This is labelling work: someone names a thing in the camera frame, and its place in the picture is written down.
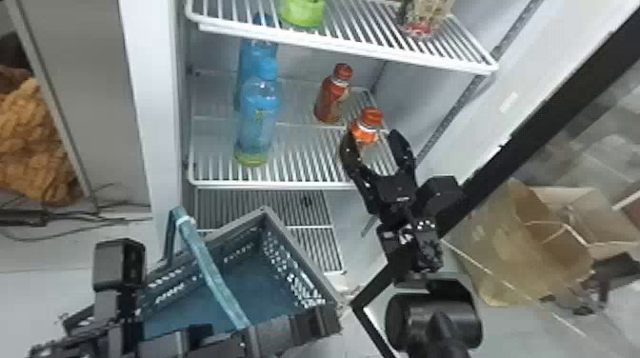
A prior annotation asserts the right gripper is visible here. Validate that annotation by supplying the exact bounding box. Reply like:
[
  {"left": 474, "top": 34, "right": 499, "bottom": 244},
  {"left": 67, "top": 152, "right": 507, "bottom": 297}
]
[{"left": 339, "top": 129, "right": 421, "bottom": 228}]

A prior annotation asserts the orange bottle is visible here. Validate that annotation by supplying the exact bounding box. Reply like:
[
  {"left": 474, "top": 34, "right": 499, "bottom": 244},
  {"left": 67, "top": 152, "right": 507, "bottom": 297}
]
[
  {"left": 348, "top": 106, "right": 385, "bottom": 151},
  {"left": 312, "top": 62, "right": 354, "bottom": 125}
]

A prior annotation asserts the blue bottle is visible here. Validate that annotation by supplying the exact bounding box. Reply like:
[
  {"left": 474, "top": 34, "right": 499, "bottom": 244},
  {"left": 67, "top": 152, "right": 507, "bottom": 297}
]
[
  {"left": 232, "top": 56, "right": 283, "bottom": 169},
  {"left": 232, "top": 11, "right": 280, "bottom": 112}
]

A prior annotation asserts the red snack packet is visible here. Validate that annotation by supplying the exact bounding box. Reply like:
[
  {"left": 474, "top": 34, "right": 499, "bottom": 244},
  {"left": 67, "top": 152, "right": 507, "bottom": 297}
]
[{"left": 396, "top": 0, "right": 456, "bottom": 39}]

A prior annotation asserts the cardboard box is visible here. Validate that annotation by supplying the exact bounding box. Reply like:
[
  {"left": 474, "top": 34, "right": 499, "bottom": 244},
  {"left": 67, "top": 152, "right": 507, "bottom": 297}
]
[
  {"left": 532, "top": 186, "right": 640, "bottom": 262},
  {"left": 444, "top": 178, "right": 597, "bottom": 308}
]

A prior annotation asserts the green bottle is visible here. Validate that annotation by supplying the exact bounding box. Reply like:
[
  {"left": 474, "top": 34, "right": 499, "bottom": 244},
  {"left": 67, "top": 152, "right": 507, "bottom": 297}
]
[{"left": 276, "top": 0, "right": 328, "bottom": 30}]

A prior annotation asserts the blue basket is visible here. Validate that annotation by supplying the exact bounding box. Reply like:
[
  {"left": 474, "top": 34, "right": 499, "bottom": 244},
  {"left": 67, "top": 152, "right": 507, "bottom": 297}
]
[{"left": 133, "top": 206, "right": 346, "bottom": 351}]

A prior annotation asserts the fridge door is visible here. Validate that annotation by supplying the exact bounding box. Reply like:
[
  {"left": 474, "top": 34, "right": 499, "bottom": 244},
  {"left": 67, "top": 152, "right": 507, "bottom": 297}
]
[{"left": 350, "top": 0, "right": 640, "bottom": 358}]

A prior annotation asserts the white fridge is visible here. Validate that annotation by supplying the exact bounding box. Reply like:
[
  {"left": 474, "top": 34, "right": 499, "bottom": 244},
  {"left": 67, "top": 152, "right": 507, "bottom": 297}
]
[{"left": 118, "top": 0, "right": 548, "bottom": 301}]

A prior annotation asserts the brown cloth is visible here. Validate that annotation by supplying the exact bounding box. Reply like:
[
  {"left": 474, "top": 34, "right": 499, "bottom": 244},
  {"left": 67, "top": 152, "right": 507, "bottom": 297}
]
[{"left": 0, "top": 65, "right": 84, "bottom": 208}]

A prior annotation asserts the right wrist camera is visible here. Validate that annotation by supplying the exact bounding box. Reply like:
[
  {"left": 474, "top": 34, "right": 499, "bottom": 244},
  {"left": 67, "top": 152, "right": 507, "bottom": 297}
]
[{"left": 413, "top": 175, "right": 472, "bottom": 237}]

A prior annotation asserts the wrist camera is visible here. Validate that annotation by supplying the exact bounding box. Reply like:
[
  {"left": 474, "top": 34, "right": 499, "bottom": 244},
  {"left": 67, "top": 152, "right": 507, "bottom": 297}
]
[
  {"left": 413, "top": 175, "right": 472, "bottom": 237},
  {"left": 91, "top": 237, "right": 148, "bottom": 294}
]

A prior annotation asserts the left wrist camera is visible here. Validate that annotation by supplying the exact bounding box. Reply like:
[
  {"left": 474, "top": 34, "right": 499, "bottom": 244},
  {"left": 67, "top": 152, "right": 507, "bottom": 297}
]
[{"left": 91, "top": 237, "right": 148, "bottom": 294}]

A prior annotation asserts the black cable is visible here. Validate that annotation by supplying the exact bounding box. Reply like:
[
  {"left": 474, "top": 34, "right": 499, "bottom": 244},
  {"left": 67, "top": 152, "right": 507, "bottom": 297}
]
[{"left": 0, "top": 198, "right": 152, "bottom": 242}]

